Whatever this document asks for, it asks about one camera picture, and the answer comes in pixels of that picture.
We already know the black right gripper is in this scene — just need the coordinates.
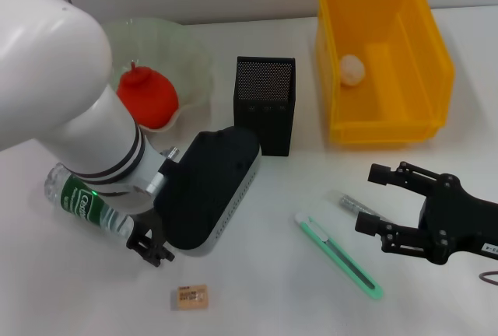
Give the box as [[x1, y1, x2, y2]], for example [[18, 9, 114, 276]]
[[354, 161, 498, 265]]

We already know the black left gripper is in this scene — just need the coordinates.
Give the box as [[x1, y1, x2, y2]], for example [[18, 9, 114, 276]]
[[126, 211, 177, 268]]

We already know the green utility knife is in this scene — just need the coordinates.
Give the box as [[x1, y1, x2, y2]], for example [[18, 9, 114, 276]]
[[294, 211, 385, 300]]

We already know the clear water bottle green label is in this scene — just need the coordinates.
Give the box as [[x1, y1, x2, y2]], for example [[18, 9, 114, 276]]
[[44, 163, 137, 242]]

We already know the white paper ball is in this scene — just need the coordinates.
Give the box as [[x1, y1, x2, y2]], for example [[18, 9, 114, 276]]
[[340, 54, 366, 87]]

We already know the grey marker pen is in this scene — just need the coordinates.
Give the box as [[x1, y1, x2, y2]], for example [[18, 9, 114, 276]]
[[332, 191, 381, 220]]

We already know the tan eraser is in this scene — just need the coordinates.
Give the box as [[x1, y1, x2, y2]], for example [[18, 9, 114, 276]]
[[170, 284, 210, 310]]

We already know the red-orange fruit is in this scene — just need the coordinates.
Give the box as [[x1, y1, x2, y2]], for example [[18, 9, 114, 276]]
[[116, 61, 181, 130]]

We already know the black mesh pen holder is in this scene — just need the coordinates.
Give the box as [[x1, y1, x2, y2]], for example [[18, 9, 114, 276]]
[[233, 55, 296, 157]]

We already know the pale green glass fruit plate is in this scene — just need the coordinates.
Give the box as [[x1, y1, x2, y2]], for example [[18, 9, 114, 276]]
[[103, 16, 216, 135]]

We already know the yellow plastic storage bin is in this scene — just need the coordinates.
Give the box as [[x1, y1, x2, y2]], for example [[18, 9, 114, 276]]
[[314, 0, 456, 145]]

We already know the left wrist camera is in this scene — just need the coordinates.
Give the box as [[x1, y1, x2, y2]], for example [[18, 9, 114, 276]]
[[154, 125, 262, 257]]

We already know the left gripper cable with plug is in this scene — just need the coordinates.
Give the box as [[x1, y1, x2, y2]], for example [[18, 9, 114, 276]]
[[161, 146, 181, 163]]

